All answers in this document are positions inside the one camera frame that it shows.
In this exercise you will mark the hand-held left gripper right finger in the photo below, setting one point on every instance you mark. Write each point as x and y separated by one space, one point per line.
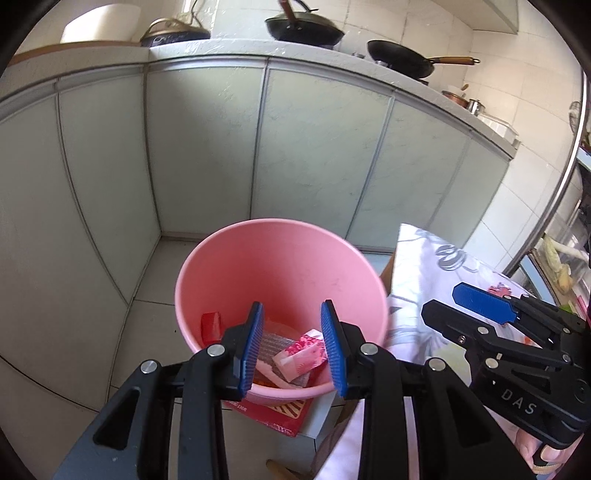
333 350

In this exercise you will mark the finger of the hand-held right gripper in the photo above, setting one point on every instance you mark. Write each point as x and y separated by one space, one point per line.
480 300
452 321

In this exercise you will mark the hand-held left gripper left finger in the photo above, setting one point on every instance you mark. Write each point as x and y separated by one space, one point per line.
251 346

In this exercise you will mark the pink patterned packet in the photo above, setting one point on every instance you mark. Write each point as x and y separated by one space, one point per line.
302 353

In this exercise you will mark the red packet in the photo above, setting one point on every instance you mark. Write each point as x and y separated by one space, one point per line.
211 325

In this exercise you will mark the pink plastic bucket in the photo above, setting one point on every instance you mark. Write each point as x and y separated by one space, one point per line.
277 267

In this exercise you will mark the person's right hand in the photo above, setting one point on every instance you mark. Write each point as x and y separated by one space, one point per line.
547 454

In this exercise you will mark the crumpled maroon wrapper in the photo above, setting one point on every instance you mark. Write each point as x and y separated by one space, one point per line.
501 290

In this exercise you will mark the red box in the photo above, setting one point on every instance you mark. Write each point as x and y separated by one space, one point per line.
277 415

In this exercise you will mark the clear plastic container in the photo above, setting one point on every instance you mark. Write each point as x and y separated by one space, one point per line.
565 267

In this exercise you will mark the white ladle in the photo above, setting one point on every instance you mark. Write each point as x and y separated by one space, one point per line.
570 249

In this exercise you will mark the metal shelf rack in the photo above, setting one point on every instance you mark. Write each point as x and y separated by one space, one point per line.
561 184

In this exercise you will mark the white rectangular container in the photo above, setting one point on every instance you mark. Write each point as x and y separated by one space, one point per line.
501 128

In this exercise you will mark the steel cup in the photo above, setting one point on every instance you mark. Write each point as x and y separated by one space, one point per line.
475 106

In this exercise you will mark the copper pot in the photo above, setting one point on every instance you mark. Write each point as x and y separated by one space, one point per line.
455 96

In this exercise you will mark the grey kitchen cabinet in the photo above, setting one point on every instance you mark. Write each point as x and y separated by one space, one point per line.
207 138

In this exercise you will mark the black wok with lid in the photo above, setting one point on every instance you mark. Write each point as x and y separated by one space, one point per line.
304 25

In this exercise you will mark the white appliance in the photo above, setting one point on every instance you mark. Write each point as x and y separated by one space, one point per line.
101 23

